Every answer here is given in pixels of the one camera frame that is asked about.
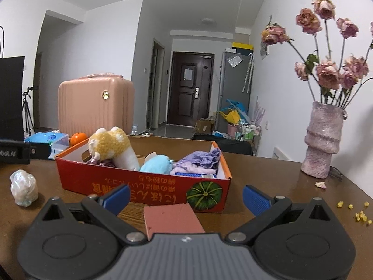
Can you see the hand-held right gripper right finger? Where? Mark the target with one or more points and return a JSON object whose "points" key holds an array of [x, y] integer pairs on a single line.
{"points": [[256, 199]]}

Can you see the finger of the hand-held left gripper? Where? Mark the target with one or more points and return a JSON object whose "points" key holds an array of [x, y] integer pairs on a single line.
{"points": [[40, 151]]}

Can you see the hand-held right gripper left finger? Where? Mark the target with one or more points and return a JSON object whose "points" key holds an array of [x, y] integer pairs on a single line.
{"points": [[116, 199]]}

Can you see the red cardboard box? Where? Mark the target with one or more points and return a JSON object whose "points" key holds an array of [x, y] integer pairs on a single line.
{"points": [[116, 183]]}

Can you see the iridescent white pouch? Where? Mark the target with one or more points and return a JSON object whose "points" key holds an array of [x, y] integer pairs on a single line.
{"points": [[24, 188]]}

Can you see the pink satin scrunchie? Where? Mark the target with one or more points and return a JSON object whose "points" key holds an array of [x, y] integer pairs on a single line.
{"points": [[99, 162]]}

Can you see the light blue plush toy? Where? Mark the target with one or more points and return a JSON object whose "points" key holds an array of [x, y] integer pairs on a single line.
{"points": [[156, 163]]}

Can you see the small blue packet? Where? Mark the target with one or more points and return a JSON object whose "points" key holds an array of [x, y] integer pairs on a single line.
{"points": [[204, 176]]}

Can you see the yellow plush toy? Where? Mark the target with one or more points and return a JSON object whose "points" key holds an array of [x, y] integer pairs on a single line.
{"points": [[109, 141]]}

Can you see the pink sponge block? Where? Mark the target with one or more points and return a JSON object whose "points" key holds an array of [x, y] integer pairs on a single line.
{"points": [[173, 218]]}

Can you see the lilac fluffy headband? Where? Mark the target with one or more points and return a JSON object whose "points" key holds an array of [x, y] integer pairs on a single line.
{"points": [[189, 170]]}

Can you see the blue tissue pack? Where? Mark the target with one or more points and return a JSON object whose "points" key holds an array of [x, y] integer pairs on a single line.
{"points": [[58, 143]]}

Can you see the orange fruit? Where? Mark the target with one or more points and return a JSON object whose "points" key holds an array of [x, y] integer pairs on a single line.
{"points": [[78, 139]]}

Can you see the black paper bag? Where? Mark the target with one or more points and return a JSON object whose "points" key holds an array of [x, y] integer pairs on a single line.
{"points": [[11, 99]]}

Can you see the fallen rose petal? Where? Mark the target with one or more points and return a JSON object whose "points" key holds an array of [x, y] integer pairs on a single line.
{"points": [[320, 185]]}

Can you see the cart with bottles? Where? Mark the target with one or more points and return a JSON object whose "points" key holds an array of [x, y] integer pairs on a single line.
{"points": [[247, 132]]}

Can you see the pink ribbed suitcase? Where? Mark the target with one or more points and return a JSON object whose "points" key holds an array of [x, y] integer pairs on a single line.
{"points": [[96, 108]]}

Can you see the pink bin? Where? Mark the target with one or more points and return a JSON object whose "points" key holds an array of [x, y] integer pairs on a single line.
{"points": [[232, 131]]}

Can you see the purple feathery decoration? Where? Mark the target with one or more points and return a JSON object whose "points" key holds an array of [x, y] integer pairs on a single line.
{"points": [[258, 110]]}

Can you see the cardboard box on floor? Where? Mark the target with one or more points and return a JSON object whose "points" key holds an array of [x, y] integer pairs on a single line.
{"points": [[204, 127]]}

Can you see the pink textured vase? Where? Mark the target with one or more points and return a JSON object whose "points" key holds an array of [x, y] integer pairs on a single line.
{"points": [[323, 140]]}

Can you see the scattered yellow crumbs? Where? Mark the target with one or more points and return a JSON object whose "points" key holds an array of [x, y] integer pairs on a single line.
{"points": [[361, 215]]}

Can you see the grey refrigerator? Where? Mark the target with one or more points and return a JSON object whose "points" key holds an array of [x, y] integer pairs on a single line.
{"points": [[233, 84]]}

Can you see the dark brown entrance door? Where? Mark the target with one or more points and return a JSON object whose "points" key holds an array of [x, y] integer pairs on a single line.
{"points": [[189, 99]]}

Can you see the hanging clear umbrella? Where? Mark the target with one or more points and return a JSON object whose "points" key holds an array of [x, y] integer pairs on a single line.
{"points": [[247, 73]]}

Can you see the bunch of dried pink roses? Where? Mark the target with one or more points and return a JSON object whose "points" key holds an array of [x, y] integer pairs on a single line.
{"points": [[329, 73]]}

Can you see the yellow box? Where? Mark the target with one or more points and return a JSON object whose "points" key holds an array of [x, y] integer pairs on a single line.
{"points": [[243, 45]]}

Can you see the black camera tripod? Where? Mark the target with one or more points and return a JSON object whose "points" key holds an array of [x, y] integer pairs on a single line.
{"points": [[27, 110]]}

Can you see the white wall panel box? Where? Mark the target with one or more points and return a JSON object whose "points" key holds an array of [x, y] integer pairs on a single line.
{"points": [[265, 52]]}

